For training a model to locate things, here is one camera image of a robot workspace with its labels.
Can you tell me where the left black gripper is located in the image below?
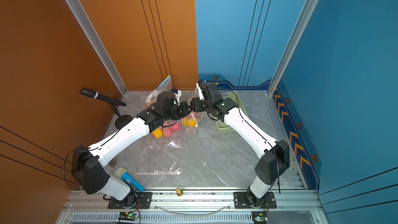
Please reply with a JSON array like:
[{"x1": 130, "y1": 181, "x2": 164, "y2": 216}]
[{"x1": 163, "y1": 101, "x2": 193, "y2": 123}]

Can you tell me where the clear blue-zipper zip bag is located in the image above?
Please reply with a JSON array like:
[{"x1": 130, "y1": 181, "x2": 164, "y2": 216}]
[{"x1": 145, "y1": 75, "x2": 173, "y2": 108}]

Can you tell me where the pale pink peach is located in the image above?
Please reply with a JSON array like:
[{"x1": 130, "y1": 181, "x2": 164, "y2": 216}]
[{"x1": 171, "y1": 122, "x2": 180, "y2": 132}]

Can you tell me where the small yellow pink peach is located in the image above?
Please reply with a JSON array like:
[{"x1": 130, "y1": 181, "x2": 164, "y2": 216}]
[{"x1": 182, "y1": 118, "x2": 189, "y2": 127}]

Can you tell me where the pink peach with leaf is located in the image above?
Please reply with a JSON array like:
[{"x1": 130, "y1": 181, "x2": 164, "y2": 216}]
[{"x1": 162, "y1": 127, "x2": 174, "y2": 138}]

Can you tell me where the yellow peach pink spot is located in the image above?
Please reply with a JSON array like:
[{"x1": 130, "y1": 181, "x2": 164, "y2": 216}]
[{"x1": 188, "y1": 119, "x2": 197, "y2": 127}]

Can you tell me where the pink-dotted zip bag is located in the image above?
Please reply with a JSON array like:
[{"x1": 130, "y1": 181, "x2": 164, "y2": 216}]
[
  {"x1": 181, "y1": 89, "x2": 205, "y2": 134},
  {"x1": 145, "y1": 125, "x2": 182, "y2": 150}
]

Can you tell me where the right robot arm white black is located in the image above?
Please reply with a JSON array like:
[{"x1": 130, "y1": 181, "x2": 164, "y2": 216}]
[{"x1": 191, "y1": 80, "x2": 290, "y2": 208}]

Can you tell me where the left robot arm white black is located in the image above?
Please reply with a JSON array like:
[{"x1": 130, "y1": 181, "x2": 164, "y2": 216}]
[{"x1": 71, "y1": 89, "x2": 192, "y2": 208}]

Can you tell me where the green plastic fruit basket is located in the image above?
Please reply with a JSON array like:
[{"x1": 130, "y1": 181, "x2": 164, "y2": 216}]
[{"x1": 216, "y1": 91, "x2": 247, "y2": 134}]

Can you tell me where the black microphone on stand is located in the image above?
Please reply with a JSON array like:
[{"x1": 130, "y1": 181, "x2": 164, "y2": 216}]
[{"x1": 80, "y1": 88, "x2": 133, "y2": 130}]

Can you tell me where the blue handheld microphone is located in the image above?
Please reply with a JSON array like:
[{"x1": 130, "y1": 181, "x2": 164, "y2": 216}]
[{"x1": 115, "y1": 168, "x2": 145, "y2": 192}]

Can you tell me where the left green circuit board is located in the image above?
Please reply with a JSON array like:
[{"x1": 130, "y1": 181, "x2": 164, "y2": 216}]
[{"x1": 117, "y1": 212, "x2": 140, "y2": 224}]

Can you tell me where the green circuit board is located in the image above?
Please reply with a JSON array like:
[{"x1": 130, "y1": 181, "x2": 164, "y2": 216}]
[
  {"x1": 251, "y1": 212, "x2": 268, "y2": 224},
  {"x1": 117, "y1": 212, "x2": 140, "y2": 224}
]

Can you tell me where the right green circuit board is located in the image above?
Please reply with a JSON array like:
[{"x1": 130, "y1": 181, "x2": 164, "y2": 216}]
[{"x1": 251, "y1": 212, "x2": 268, "y2": 224}]

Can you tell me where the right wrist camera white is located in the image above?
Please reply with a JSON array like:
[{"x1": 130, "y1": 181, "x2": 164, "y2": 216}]
[{"x1": 196, "y1": 79, "x2": 206, "y2": 100}]

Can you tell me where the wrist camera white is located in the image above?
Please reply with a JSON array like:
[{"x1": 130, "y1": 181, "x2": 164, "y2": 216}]
[
  {"x1": 196, "y1": 79, "x2": 206, "y2": 100},
  {"x1": 171, "y1": 88, "x2": 182, "y2": 102}
]

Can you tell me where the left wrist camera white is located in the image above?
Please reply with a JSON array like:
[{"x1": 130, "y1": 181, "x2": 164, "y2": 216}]
[{"x1": 171, "y1": 88, "x2": 182, "y2": 102}]

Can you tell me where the brass knob on rail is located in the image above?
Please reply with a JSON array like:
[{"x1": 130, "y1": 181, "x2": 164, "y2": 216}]
[{"x1": 175, "y1": 187, "x2": 183, "y2": 197}]

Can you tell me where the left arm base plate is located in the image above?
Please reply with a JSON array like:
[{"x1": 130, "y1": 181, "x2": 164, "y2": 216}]
[{"x1": 108, "y1": 192, "x2": 152, "y2": 210}]

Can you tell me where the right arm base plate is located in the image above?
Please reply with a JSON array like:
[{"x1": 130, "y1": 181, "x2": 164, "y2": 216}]
[{"x1": 233, "y1": 192, "x2": 277, "y2": 209}]

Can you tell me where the aluminium front rail frame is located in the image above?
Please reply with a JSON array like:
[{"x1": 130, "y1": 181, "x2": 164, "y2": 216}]
[{"x1": 57, "y1": 187, "x2": 328, "y2": 224}]

